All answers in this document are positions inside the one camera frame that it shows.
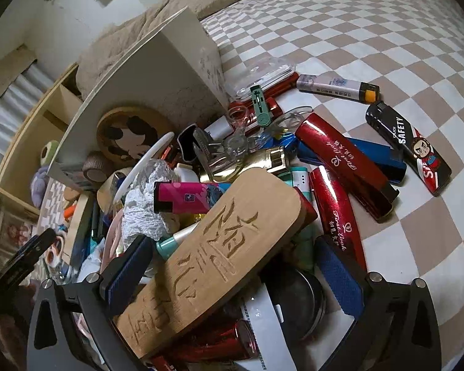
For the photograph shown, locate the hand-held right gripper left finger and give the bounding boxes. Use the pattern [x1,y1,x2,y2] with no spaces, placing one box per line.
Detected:
[26,234,157,371]

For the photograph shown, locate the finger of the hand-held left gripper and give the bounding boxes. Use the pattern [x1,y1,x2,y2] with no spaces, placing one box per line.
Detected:
[0,228,58,284]

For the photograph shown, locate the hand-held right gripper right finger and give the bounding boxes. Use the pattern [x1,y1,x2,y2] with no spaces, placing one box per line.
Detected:
[315,236,443,371]

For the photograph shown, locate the carved wooden plaque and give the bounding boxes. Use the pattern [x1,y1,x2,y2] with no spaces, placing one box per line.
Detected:
[114,166,314,360]

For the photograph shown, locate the white cardboard box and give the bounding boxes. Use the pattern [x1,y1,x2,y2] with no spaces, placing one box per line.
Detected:
[46,6,230,180]

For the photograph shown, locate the red and white scissors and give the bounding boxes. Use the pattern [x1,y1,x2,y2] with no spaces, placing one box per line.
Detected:
[46,236,64,267]

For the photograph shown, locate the teal tube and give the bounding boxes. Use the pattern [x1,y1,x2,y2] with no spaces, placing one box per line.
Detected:
[155,222,202,261]

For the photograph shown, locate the black round tin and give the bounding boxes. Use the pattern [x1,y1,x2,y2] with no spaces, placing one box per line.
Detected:
[261,268,327,343]

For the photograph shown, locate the white crumpled plastic bag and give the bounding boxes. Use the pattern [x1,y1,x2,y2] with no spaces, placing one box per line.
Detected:
[122,160,182,248]

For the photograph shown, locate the purple plush toy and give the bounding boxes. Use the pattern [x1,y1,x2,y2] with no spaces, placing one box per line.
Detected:
[30,164,51,207]

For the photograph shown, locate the short red glitter lighter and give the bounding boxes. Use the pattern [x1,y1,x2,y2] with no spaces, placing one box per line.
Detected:
[308,165,368,275]

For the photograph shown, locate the pink lighter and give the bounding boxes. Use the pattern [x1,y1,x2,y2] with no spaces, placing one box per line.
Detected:
[153,181,233,214]

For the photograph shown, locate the wooden shelf unit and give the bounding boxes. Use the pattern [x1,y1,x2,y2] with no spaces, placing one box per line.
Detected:
[0,62,84,279]

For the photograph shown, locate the avocado plush toy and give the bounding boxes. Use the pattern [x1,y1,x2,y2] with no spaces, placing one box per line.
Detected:
[39,139,60,165]

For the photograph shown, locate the shiny red metallic lighter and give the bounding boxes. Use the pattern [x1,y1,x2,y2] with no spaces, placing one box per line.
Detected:
[164,319,260,364]

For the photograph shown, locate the blue lighter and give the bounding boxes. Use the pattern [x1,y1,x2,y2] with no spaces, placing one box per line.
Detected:
[296,137,407,184]

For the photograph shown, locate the long red glitter lighter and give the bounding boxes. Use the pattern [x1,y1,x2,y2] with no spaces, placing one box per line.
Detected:
[294,112,401,215]

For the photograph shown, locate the cartoon mouse cork coaster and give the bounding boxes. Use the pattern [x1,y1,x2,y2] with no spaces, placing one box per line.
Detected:
[96,102,174,165]

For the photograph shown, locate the grey curtain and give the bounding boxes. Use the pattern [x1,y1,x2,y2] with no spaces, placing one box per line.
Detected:
[0,62,55,186]

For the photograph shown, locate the black printed lighter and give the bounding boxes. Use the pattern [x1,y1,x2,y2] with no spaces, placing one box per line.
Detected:
[365,100,452,198]

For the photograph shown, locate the clear plastic clip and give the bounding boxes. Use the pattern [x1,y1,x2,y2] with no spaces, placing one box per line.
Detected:
[207,106,256,171]

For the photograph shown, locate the beige curtain valance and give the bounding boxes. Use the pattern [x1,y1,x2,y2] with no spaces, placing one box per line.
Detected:
[0,44,37,113]

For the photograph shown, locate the pale green slotted tool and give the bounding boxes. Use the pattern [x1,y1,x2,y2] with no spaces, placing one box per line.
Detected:
[249,85,273,126]

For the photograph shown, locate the white lighter with orange cap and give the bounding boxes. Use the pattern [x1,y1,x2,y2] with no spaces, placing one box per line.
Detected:
[296,73,380,103]

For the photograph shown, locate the clear plastic packet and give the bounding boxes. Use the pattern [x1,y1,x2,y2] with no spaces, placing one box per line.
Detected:
[236,64,298,99]

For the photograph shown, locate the beige fluffy blanket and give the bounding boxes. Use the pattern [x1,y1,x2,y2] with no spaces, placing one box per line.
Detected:
[75,0,333,91]

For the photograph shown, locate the woven cord roll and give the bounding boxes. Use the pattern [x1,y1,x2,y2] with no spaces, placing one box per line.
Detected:
[82,152,114,182]

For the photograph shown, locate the white plastic ring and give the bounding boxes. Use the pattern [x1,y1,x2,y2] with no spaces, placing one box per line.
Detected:
[114,131,175,202]

